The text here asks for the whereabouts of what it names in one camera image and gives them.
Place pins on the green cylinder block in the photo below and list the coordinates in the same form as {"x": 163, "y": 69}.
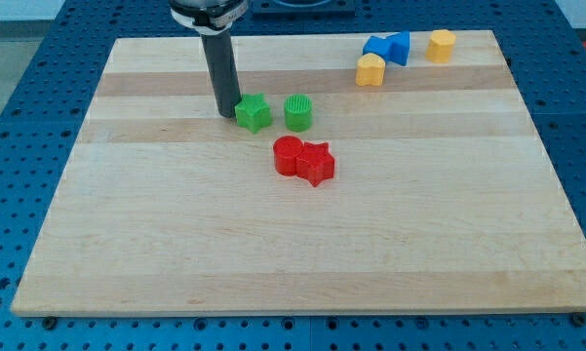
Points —
{"x": 298, "y": 112}

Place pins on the green star block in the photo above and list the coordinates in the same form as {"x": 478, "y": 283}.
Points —
{"x": 253, "y": 113}

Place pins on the blue arrow-shaped block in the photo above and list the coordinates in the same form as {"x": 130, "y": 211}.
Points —
{"x": 399, "y": 47}

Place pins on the black and silver wrist flange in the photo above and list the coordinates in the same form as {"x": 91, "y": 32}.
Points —
{"x": 207, "y": 17}

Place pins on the red star block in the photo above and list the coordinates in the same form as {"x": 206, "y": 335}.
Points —
{"x": 315, "y": 163}

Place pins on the red cylinder block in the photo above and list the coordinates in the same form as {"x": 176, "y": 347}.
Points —
{"x": 285, "y": 150}

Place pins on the blue cube block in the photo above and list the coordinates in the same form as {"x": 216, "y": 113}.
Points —
{"x": 378, "y": 46}

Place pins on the yellow heart block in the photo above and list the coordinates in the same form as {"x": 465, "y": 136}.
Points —
{"x": 370, "y": 70}

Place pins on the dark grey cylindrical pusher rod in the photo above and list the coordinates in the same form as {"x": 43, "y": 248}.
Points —
{"x": 220, "y": 60}

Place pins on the light wooden board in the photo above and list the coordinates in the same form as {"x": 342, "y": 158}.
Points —
{"x": 443, "y": 201}

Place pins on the yellow hexagon block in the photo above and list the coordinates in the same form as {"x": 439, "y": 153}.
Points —
{"x": 440, "y": 46}

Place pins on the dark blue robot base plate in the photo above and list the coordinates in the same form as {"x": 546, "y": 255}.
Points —
{"x": 268, "y": 8}

